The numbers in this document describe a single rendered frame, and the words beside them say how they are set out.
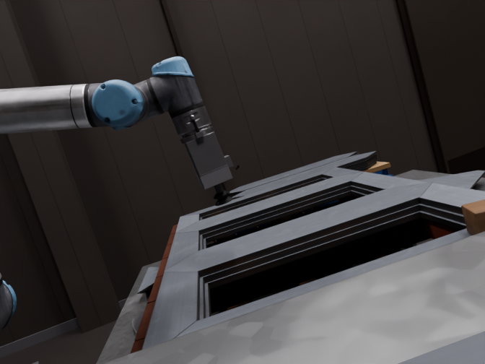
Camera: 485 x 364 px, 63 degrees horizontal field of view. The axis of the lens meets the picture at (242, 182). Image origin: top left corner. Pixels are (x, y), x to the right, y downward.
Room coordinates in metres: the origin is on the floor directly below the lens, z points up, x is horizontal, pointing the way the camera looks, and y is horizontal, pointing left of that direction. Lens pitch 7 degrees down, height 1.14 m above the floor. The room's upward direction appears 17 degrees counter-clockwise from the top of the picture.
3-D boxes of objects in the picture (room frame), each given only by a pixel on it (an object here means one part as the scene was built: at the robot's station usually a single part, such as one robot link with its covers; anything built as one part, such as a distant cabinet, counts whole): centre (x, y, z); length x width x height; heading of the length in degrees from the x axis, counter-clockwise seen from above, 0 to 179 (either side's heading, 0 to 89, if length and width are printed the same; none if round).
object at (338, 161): (2.05, -0.29, 0.82); 0.80 x 0.40 x 0.06; 94
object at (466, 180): (1.30, -0.65, 0.77); 0.45 x 0.20 x 0.04; 4
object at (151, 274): (1.53, 0.41, 0.70); 0.39 x 0.12 x 0.04; 4
